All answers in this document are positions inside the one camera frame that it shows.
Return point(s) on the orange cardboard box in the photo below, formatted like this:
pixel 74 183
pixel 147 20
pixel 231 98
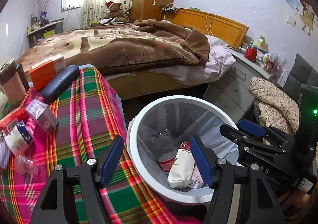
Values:
pixel 44 73

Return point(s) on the blue white milk pack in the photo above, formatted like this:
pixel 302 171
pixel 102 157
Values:
pixel 17 139

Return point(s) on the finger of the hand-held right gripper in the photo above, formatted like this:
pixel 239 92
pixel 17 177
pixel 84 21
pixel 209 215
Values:
pixel 232 133
pixel 251 125

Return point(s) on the dried branches in vase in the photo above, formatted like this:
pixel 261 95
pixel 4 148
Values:
pixel 42 5

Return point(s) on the brown fleece blanket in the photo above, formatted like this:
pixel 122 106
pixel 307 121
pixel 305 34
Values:
pixel 124 45

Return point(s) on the white power strip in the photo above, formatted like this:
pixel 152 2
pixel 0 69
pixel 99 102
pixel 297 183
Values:
pixel 170 8

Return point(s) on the yellow green box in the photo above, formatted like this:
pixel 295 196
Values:
pixel 261 43

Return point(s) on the brown teddy bear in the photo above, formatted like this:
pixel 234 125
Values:
pixel 115 10

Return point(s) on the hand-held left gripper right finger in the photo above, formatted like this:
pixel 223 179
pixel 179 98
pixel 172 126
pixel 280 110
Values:
pixel 201 159

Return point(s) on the dark blue glasses case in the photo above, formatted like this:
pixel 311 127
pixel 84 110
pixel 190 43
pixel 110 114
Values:
pixel 60 82

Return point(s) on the floral quilted jacket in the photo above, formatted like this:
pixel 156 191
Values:
pixel 273 99

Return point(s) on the red cardboard box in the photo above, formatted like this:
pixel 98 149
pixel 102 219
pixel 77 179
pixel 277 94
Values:
pixel 12 119

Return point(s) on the red cup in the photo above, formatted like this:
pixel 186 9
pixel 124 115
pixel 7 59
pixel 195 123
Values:
pixel 250 53

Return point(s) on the white trash bin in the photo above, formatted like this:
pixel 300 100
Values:
pixel 133 144

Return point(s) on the grey shelf unit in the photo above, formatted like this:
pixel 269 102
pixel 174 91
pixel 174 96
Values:
pixel 44 34

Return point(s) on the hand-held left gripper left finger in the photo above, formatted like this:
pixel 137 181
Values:
pixel 113 159

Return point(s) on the brown lidded mug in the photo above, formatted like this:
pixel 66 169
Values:
pixel 12 84

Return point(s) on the grey drawer cabinet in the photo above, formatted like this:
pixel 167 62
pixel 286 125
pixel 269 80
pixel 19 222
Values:
pixel 233 82

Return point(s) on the red cartoon drink can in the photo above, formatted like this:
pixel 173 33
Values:
pixel 269 66

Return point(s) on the cartoon girl wall sticker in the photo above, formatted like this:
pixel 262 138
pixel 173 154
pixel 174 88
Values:
pixel 306 12

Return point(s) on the red printed white wrapper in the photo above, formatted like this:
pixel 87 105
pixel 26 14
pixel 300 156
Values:
pixel 196 178

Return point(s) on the grey chair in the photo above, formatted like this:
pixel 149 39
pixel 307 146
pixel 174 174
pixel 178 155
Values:
pixel 298 72

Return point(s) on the wooden headboard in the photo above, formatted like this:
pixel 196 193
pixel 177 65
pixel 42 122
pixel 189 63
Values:
pixel 223 27

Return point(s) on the pink plaid tablecloth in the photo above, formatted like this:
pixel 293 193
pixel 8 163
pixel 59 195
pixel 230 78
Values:
pixel 82 119

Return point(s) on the white paper bag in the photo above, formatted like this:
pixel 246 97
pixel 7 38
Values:
pixel 180 169

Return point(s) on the clear plastic wrapper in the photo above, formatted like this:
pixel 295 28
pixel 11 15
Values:
pixel 23 164

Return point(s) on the pale pink bedsheet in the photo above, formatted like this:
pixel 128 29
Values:
pixel 213 67

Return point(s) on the tan bed base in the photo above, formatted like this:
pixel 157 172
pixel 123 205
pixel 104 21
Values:
pixel 149 84

